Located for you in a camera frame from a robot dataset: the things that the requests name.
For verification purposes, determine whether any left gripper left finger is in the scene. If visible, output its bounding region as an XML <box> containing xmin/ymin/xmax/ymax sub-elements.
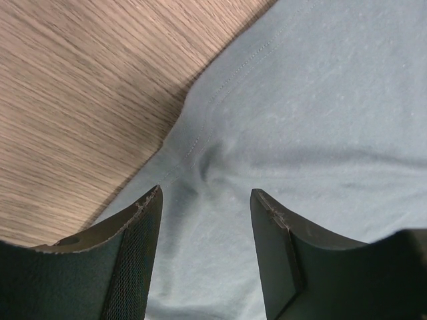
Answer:
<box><xmin>1</xmin><ymin>187</ymin><xmax>163</xmax><ymax>319</ymax></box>

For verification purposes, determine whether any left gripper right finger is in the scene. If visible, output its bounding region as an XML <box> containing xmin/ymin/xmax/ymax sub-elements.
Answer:
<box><xmin>250</xmin><ymin>189</ymin><xmax>426</xmax><ymax>319</ymax></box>

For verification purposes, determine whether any grey-blue t shirt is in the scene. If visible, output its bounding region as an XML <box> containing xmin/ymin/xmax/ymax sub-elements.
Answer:
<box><xmin>102</xmin><ymin>1</ymin><xmax>426</xmax><ymax>319</ymax></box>

